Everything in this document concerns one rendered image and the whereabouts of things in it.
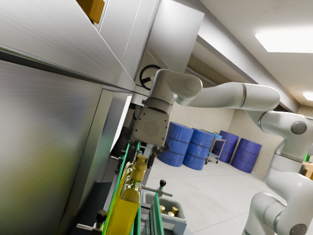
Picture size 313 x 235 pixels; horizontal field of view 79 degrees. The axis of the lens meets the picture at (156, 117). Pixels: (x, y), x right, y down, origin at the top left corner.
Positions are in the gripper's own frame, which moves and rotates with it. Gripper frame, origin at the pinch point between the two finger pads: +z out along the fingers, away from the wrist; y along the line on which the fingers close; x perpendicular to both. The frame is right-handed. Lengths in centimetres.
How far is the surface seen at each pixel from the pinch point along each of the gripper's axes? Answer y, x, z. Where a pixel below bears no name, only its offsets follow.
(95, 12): -13.1, -38.5, -15.5
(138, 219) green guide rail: 5.3, 5.0, 18.1
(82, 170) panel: -14.1, -5.8, 6.6
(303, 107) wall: 562, 529, -306
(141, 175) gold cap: 0.6, -6.7, 3.5
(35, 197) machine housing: -15.4, -27.7, 7.5
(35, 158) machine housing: -15.4, -32.8, 1.4
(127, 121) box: -11, 118, -22
